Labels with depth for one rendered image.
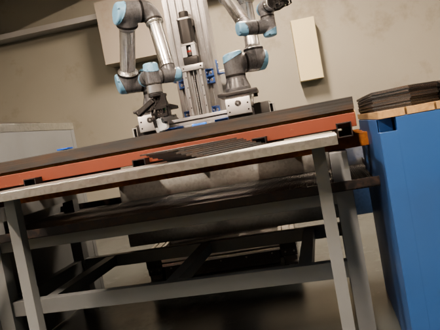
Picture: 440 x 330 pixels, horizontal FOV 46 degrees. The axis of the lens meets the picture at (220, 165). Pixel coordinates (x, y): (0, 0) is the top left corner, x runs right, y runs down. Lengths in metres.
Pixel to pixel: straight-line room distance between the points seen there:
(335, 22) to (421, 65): 1.06
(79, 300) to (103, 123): 4.32
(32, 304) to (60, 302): 0.24
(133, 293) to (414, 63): 4.72
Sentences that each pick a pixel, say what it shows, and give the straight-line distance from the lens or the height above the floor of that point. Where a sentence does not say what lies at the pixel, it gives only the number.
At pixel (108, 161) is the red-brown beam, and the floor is 0.79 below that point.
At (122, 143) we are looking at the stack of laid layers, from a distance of 1.96.
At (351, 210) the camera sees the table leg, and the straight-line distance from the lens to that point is 1.86.
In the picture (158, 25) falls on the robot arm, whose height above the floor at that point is 1.43.
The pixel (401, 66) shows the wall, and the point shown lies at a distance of 6.13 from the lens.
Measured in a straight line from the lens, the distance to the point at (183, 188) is 2.72.
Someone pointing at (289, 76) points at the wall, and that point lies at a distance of 5.98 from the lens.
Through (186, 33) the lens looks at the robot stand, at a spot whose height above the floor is 1.43.
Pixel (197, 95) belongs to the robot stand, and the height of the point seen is 1.07.
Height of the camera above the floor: 0.80
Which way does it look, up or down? 3 degrees down
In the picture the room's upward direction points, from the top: 10 degrees counter-clockwise
